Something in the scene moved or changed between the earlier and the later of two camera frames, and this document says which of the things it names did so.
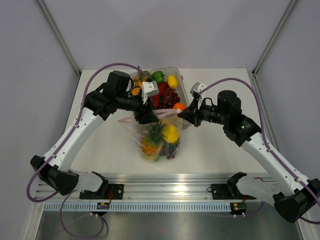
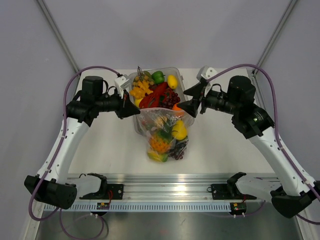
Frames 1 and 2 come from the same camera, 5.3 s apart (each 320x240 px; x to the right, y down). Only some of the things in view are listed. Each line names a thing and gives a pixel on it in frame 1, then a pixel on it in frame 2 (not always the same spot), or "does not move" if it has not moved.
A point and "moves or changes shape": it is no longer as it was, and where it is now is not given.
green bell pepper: [158, 76] does not move
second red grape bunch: [170, 101] does not move
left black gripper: [145, 113] to [126, 108]
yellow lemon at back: [172, 81] does not move
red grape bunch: [169, 149] to [177, 150]
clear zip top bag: [161, 139] moves or changes shape
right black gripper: [193, 114] to [198, 92]
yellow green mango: [156, 157] moves or changes shape
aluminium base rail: [174, 188] does not move
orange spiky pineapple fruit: [151, 144] to [160, 142]
